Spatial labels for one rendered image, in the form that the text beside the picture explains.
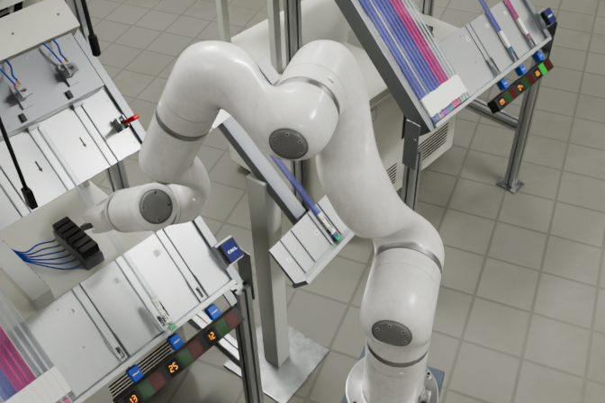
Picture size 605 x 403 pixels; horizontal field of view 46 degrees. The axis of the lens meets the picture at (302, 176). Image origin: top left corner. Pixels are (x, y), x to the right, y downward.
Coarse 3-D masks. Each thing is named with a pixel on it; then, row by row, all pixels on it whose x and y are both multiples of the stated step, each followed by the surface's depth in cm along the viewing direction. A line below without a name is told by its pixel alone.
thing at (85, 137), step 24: (96, 96) 160; (48, 120) 154; (72, 120) 156; (96, 120) 159; (0, 144) 148; (24, 144) 150; (72, 144) 155; (96, 144) 157; (120, 144) 160; (0, 168) 146; (24, 168) 149; (48, 168) 151; (72, 168) 154; (96, 168) 156; (0, 192) 146; (48, 192) 150; (0, 216) 144; (24, 216) 147
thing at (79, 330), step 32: (192, 224) 165; (160, 256) 159; (192, 256) 163; (96, 288) 151; (128, 288) 154; (160, 288) 158; (192, 288) 160; (32, 320) 143; (64, 320) 146; (96, 320) 149; (128, 320) 152; (64, 352) 145; (96, 352) 148; (128, 352) 150
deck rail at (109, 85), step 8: (80, 32) 160; (80, 40) 160; (88, 48) 160; (88, 56) 160; (96, 64) 160; (96, 72) 160; (104, 72) 161; (104, 80) 161; (112, 88) 161; (112, 96) 161; (120, 96) 162; (120, 104) 161; (128, 112) 162; (136, 120) 162; (136, 128) 162; (136, 136) 163; (144, 136) 162; (168, 184) 164; (200, 216) 165; (200, 224) 164; (200, 232) 165; (208, 232) 165; (208, 240) 164; (216, 256) 165; (232, 272) 166
